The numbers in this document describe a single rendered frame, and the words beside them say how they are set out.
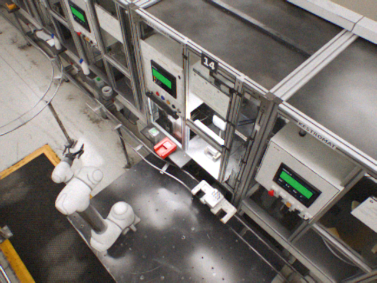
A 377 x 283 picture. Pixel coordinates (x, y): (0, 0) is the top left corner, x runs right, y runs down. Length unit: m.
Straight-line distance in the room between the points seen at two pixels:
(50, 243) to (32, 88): 2.34
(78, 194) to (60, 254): 1.61
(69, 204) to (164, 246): 0.94
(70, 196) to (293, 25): 1.67
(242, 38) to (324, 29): 0.51
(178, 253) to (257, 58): 1.57
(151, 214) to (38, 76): 3.11
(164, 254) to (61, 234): 1.35
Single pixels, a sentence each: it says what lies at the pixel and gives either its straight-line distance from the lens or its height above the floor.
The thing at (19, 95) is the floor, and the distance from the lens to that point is 4.86.
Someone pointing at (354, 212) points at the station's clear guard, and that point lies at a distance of 1.73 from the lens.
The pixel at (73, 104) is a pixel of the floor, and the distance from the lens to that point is 4.42.
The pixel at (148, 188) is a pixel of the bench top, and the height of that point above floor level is 0.68.
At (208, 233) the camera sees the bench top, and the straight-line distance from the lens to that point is 2.53.
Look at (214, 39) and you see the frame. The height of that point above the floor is 2.01.
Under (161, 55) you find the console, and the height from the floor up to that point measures 1.83.
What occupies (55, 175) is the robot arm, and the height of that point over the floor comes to 1.15.
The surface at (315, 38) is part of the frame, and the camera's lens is 1.99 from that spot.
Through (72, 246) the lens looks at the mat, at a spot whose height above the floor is 0.01.
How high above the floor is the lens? 3.09
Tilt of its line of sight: 55 degrees down
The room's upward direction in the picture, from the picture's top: 1 degrees clockwise
